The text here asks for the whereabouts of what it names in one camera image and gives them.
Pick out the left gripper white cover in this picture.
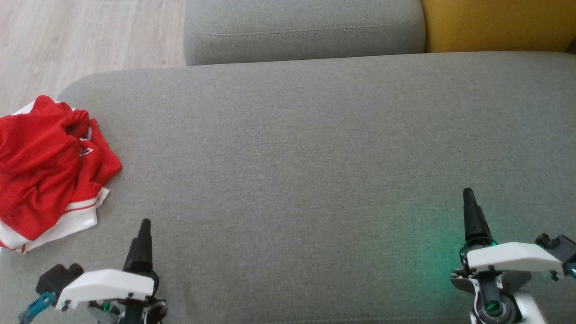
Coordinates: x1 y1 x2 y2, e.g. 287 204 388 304
56 219 168 324

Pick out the yellow sofa cushion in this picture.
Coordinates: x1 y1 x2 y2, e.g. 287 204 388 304
421 0 576 54

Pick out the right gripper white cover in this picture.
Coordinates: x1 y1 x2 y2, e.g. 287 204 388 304
451 188 564 293

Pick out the grey sofa back cushion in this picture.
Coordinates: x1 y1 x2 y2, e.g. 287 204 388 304
184 0 427 66

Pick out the red white sports shirt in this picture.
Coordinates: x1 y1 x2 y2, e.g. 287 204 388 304
0 94 123 254

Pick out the grey sofa seat cushion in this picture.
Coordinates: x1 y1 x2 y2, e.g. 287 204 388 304
0 51 576 324

